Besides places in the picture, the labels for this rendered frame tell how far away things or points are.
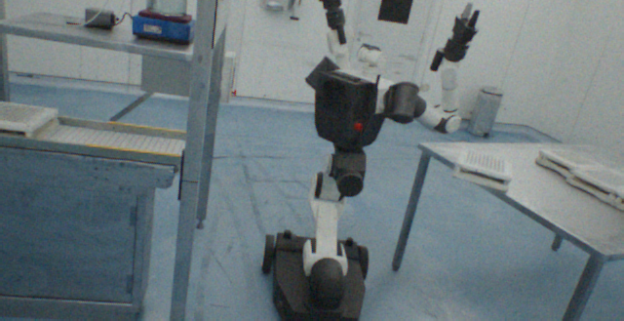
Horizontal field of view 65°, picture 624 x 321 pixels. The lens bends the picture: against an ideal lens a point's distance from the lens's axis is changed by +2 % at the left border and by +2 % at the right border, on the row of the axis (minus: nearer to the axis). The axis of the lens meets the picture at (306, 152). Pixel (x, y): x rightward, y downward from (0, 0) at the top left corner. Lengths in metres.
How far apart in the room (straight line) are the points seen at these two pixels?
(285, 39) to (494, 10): 2.68
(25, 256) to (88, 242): 0.25
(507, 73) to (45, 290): 6.02
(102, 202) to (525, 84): 6.09
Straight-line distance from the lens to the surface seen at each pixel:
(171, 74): 2.01
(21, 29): 1.83
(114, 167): 1.95
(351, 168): 2.05
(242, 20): 5.61
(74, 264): 2.26
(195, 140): 1.78
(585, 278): 2.16
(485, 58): 6.78
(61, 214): 2.15
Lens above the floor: 1.57
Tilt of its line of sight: 20 degrees down
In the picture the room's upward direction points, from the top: 10 degrees clockwise
